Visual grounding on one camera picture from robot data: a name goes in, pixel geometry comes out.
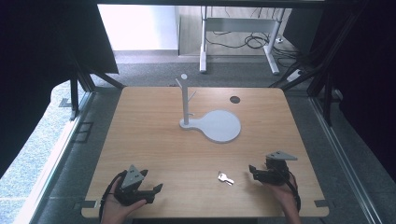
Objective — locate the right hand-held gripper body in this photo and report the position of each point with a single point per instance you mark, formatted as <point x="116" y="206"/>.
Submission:
<point x="277" y="171"/>

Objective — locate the person's left hand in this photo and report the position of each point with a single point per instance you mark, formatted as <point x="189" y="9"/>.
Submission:
<point x="112" y="210"/>

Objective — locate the black round table grommet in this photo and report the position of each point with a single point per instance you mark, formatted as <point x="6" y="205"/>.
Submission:
<point x="234" y="99"/>

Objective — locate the white metal desk frame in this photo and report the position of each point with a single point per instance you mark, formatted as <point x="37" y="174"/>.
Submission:
<point x="239" y="25"/>

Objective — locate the black curtain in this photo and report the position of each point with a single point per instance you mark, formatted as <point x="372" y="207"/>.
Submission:
<point x="367" y="77"/>
<point x="37" y="62"/>

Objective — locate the white power strip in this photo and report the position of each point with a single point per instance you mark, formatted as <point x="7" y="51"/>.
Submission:
<point x="294" y="75"/>

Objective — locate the person's right hand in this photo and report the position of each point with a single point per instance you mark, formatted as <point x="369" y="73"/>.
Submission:
<point x="286" y="196"/>

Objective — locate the silver key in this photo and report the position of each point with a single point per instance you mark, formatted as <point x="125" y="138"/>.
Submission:
<point x="225" y="178"/>

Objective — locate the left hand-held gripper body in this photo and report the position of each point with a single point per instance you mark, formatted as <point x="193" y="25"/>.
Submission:
<point x="132" y="179"/>

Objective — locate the white cabinet panel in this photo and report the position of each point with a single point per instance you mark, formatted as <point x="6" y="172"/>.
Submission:
<point x="138" y="26"/>

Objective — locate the black metal stand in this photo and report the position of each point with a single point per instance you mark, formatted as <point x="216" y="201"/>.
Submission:
<point x="327" y="93"/>
<point x="74" y="93"/>

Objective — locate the grey key stand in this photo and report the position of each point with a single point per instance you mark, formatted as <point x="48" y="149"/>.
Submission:
<point x="218" y="124"/>

